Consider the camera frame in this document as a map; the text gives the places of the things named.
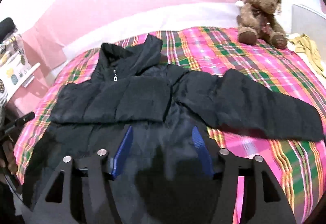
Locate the black puffer jacket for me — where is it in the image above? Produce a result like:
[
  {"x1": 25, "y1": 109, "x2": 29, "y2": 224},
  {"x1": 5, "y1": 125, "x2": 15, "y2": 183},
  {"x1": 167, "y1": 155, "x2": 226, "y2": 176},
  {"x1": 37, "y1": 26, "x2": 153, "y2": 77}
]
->
[{"x1": 22, "y1": 35, "x2": 324, "y2": 223}]

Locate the person's left hand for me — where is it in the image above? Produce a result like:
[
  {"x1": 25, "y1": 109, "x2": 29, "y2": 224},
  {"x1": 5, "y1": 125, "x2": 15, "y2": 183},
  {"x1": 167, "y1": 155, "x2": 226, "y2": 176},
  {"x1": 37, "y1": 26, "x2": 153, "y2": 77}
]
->
[{"x1": 1, "y1": 140, "x2": 18, "y2": 174}]

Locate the pineapple print fabric organizer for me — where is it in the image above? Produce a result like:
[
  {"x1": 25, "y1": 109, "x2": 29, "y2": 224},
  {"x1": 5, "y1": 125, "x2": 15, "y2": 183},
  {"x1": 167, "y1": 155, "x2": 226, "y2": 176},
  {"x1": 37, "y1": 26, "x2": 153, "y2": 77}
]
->
[{"x1": 0, "y1": 33, "x2": 40, "y2": 107}]

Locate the black headrest cushion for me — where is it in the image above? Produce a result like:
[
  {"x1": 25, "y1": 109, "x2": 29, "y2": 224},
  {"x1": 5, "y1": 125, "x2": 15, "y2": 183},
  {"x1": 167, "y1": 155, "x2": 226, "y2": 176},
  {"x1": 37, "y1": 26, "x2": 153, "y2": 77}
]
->
[{"x1": 0, "y1": 17, "x2": 16, "y2": 43}]

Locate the pink plaid bed sheet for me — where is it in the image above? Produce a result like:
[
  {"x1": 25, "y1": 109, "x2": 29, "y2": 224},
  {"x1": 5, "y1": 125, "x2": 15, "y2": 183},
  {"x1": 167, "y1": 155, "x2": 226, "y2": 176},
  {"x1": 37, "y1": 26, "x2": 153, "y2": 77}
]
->
[{"x1": 15, "y1": 28, "x2": 325, "y2": 223}]

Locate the brown teddy bear santa hat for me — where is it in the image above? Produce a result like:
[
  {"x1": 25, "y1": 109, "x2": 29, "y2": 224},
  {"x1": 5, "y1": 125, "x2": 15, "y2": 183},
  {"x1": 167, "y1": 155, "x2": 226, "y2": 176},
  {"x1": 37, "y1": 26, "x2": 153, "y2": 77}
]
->
[{"x1": 236, "y1": 0, "x2": 287, "y2": 50}]

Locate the yellow crumpled cloth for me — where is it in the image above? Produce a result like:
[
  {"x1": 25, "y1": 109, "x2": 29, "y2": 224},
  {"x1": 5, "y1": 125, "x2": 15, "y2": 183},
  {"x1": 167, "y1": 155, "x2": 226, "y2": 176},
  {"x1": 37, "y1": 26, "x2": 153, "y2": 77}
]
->
[{"x1": 289, "y1": 33, "x2": 325, "y2": 78}]

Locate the white bed guard rail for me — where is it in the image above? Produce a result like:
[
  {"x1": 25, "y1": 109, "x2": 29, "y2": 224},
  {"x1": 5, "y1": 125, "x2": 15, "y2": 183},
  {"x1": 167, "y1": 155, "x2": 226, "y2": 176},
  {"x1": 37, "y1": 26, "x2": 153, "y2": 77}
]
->
[{"x1": 63, "y1": 2, "x2": 239, "y2": 59}]

